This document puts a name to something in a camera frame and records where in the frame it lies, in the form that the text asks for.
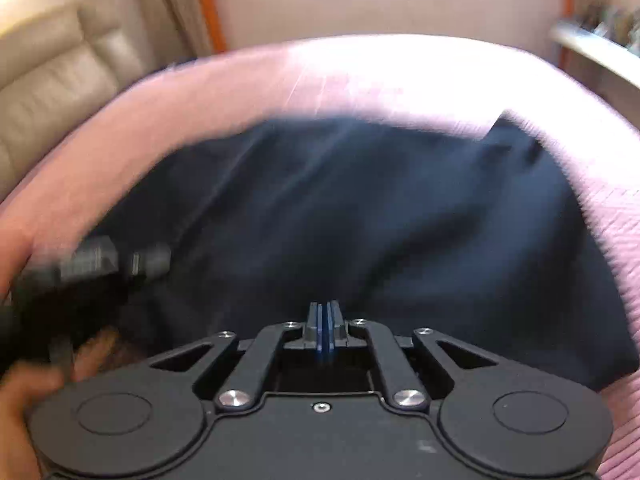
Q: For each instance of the row of books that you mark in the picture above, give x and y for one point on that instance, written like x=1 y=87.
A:
x=610 y=22

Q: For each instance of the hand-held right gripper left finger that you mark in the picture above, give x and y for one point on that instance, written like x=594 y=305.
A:
x=316 y=332

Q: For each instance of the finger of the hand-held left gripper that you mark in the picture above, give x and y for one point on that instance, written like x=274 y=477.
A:
x=150 y=260

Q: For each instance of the bed with pink bedspread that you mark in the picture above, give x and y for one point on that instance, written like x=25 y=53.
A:
x=200 y=85

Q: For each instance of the white wall desk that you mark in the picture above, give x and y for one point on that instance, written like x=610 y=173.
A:
x=595 y=47

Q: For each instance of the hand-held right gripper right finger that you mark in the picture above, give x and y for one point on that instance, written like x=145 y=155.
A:
x=331 y=332

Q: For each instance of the beige padded headboard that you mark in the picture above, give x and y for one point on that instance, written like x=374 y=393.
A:
x=55 y=80

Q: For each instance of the dark navy hooded jacket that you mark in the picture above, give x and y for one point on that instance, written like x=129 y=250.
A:
x=375 y=230

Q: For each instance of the person's left hand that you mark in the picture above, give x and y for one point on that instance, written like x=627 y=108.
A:
x=25 y=410

